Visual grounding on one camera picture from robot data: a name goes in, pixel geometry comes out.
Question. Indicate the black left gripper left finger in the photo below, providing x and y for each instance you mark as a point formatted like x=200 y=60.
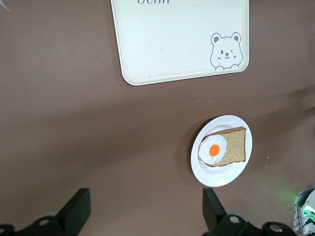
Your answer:
x=76 y=209

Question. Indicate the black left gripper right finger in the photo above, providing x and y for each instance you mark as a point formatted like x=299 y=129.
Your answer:
x=211 y=211

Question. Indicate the white round plate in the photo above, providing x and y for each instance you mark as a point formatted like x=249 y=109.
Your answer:
x=219 y=175

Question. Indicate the fried egg toy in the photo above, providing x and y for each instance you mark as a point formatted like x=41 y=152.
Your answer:
x=209 y=157

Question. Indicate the bread slice under egg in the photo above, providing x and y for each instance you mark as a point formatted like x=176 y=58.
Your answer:
x=236 y=147

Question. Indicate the cream bear print tray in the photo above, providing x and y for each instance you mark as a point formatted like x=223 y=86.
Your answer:
x=172 y=37

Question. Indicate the grey paper scrap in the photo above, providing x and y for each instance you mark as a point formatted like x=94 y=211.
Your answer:
x=5 y=7

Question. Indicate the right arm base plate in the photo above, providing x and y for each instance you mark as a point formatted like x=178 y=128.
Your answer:
x=304 y=199

